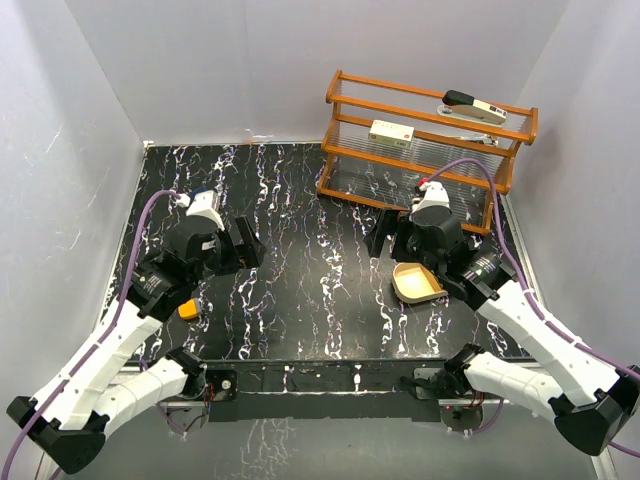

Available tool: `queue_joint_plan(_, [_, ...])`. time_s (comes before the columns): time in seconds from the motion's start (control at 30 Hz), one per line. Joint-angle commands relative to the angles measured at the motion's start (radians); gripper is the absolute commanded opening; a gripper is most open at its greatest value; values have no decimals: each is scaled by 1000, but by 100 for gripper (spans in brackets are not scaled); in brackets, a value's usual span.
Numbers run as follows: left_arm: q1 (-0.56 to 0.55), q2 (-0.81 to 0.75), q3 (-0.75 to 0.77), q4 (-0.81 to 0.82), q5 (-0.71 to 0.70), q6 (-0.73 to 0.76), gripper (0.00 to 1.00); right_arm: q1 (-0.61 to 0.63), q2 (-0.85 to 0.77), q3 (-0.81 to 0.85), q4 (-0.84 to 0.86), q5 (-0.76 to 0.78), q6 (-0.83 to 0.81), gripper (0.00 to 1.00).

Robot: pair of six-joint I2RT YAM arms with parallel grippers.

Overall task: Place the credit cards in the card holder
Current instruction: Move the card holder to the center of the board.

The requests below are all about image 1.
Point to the white staples box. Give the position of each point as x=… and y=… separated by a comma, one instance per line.
x=391, y=134

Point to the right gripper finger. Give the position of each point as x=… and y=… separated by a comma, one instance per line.
x=402, y=248
x=385, y=224

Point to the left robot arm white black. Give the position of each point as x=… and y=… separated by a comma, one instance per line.
x=71, y=418

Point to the orange wooden shelf rack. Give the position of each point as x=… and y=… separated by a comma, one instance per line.
x=471, y=157

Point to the black beige stapler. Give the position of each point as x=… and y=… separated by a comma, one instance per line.
x=462, y=106

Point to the yellow grey small box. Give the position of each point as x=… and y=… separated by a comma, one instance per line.
x=189, y=310

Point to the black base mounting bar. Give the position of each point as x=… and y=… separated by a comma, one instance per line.
x=231, y=391

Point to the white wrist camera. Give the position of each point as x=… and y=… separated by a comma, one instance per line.
x=429, y=193
x=204, y=204

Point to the beige plastic tray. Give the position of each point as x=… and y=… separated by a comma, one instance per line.
x=413, y=283

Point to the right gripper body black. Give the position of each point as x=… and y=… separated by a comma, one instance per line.
x=419, y=252

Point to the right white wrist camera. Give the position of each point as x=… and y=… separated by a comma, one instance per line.
x=429, y=193

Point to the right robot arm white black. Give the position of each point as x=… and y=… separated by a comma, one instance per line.
x=587, y=400

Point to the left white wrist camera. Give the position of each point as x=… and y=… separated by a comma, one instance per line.
x=204, y=204

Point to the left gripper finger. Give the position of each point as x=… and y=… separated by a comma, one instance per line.
x=246, y=231
x=249, y=254

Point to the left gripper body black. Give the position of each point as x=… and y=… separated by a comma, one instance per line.
x=225, y=258

